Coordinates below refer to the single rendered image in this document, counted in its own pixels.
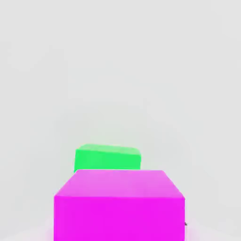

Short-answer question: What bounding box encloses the small magenta cube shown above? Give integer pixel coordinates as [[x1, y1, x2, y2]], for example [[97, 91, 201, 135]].
[[53, 169, 186, 241]]

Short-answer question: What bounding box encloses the small green cube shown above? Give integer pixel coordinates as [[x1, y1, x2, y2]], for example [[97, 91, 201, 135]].
[[73, 144, 142, 173]]

